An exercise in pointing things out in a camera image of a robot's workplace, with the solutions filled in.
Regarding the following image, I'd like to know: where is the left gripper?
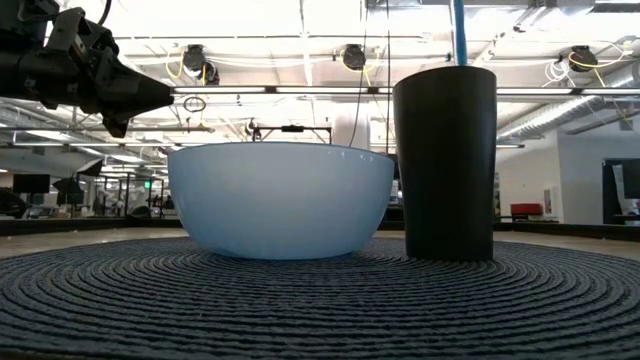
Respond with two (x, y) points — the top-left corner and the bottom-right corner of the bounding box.
(0, 0), (176, 140)

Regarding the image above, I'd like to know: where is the light blue plastic bowl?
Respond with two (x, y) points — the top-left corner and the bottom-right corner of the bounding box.
(167, 141), (396, 261)

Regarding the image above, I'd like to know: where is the tall black cup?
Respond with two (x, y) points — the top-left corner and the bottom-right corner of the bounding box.
(392, 65), (498, 262)

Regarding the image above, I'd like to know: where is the blue-handled utensil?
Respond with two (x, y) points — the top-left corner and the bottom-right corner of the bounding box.
(452, 0), (469, 67)

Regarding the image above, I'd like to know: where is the black monitor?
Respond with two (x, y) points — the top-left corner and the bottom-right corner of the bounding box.
(12, 173), (51, 195)

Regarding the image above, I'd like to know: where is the round dark woven placemat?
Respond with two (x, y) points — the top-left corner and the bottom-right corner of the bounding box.
(0, 236), (640, 360)

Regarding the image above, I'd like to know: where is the red box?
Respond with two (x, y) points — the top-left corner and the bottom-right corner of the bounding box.
(509, 202), (544, 218)

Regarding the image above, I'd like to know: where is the black cable loop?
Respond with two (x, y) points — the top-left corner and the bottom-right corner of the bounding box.
(182, 95), (207, 114)

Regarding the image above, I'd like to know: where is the black ceiling cable reel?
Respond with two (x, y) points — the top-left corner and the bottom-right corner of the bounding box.
(341, 43), (368, 71)
(180, 43), (221, 86)
(569, 44), (599, 73)

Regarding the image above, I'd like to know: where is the black table frame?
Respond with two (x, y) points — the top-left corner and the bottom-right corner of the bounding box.
(0, 218), (640, 243)

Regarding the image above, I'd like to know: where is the black background station frame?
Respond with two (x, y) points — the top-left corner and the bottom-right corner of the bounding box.
(251, 124), (333, 146)

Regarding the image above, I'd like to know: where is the hanging black cable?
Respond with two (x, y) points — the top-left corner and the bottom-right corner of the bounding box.
(384, 0), (392, 154)

